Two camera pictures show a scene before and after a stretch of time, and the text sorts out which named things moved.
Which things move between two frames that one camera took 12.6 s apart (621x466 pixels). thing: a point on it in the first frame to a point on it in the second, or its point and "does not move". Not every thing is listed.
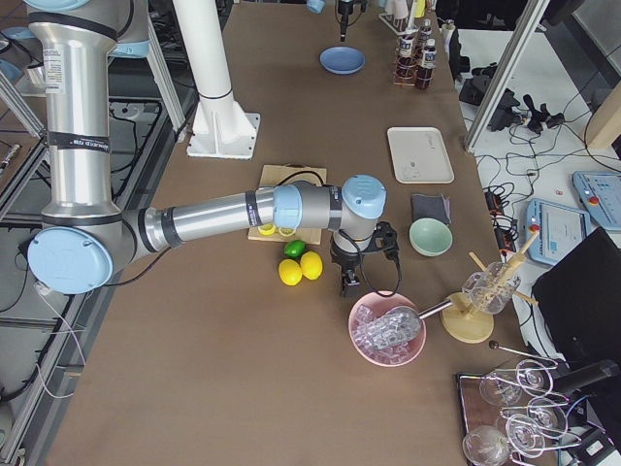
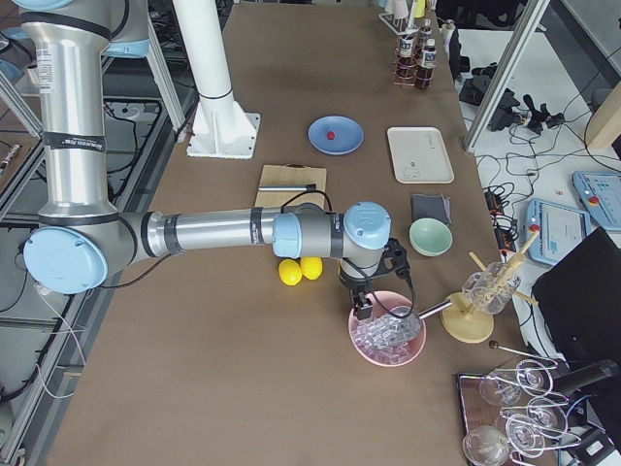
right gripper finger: (350, 285) to (364, 309)
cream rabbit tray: (418, 155) does not move
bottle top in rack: (425, 33) does not move
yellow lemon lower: (290, 272) does not move
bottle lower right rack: (424, 77) does not move
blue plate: (342, 60) to (348, 135)
